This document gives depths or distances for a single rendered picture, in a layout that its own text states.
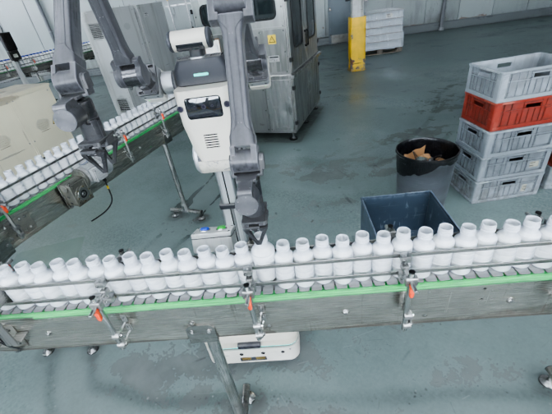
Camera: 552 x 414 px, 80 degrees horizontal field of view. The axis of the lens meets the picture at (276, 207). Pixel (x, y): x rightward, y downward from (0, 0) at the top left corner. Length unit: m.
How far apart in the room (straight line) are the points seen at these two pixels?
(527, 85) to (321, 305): 2.47
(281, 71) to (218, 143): 3.10
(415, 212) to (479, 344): 0.94
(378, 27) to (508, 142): 7.40
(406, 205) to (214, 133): 0.92
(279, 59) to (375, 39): 6.05
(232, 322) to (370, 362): 1.11
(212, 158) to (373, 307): 0.88
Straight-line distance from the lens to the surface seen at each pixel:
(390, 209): 1.62
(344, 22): 12.92
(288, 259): 0.97
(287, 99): 4.53
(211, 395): 2.08
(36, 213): 2.26
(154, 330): 1.25
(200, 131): 1.43
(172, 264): 1.06
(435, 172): 2.66
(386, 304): 1.12
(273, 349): 1.96
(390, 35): 10.35
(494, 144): 3.18
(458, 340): 2.27
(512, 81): 3.03
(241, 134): 0.82
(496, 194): 3.48
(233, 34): 0.88
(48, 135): 5.10
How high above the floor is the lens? 1.78
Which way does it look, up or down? 33 degrees down
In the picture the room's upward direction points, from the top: 8 degrees counter-clockwise
